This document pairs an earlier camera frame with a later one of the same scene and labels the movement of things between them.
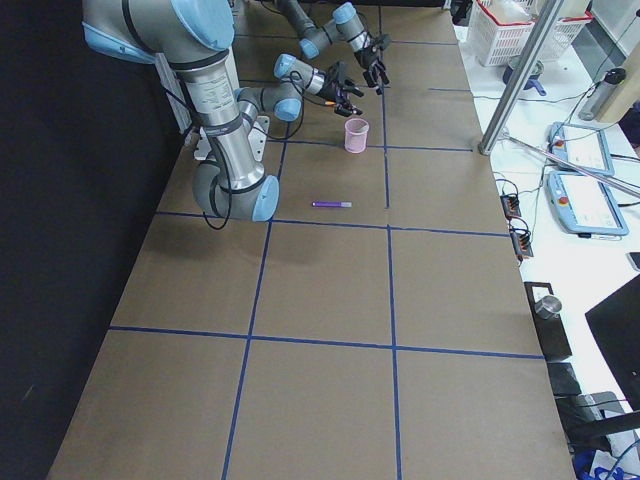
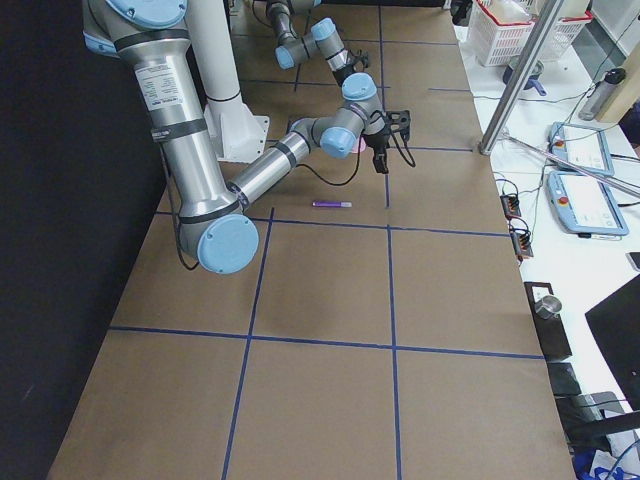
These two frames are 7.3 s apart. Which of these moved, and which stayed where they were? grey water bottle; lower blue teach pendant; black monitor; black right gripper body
Moved: black right gripper body
Stayed: lower blue teach pendant; grey water bottle; black monitor
